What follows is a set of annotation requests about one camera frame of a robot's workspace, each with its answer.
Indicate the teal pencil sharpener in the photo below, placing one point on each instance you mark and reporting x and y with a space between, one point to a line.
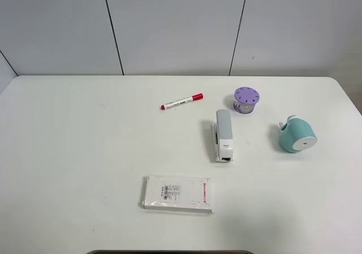
296 135

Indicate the white cardboard box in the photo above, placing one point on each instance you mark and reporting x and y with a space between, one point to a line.
179 194

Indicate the purple round container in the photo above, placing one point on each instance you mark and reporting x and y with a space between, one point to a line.
246 99

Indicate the white grey stapler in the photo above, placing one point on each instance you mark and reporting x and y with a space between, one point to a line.
222 136

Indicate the red whiteboard marker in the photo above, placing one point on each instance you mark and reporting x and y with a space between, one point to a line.
186 100

